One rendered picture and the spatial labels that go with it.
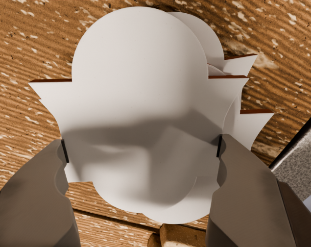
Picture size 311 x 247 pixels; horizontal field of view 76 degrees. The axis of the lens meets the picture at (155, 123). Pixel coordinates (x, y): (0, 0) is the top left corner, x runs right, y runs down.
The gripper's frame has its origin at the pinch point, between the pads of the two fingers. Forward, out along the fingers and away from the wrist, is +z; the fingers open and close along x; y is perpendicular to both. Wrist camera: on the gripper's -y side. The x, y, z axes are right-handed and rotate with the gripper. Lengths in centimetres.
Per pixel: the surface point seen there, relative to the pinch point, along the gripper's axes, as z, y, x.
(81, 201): 4.8, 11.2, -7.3
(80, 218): 4.8, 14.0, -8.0
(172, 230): 3.7, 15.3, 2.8
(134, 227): 4.9, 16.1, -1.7
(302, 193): 6.9, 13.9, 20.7
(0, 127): 4.8, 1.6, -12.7
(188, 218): 0.7, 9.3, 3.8
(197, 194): 0.7, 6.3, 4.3
